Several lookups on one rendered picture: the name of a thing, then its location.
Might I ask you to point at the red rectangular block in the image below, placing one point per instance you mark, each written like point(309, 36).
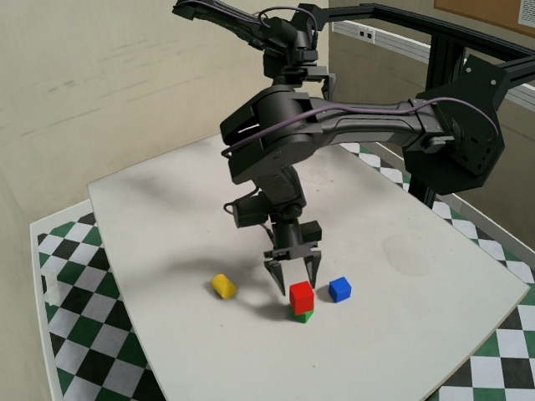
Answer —
point(301, 297)

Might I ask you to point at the yellow cylinder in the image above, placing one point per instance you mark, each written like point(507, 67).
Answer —
point(223, 286)

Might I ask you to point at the green cube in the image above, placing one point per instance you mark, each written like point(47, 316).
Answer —
point(303, 317)

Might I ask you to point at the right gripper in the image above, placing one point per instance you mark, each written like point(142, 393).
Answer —
point(305, 72)

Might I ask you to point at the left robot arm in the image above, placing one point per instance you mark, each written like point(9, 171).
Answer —
point(282, 197)

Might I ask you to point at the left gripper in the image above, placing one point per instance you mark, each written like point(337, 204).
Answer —
point(288, 240)

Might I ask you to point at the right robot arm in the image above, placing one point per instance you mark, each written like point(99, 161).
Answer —
point(229, 17)

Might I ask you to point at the blue cube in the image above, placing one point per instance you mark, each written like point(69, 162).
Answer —
point(339, 289)

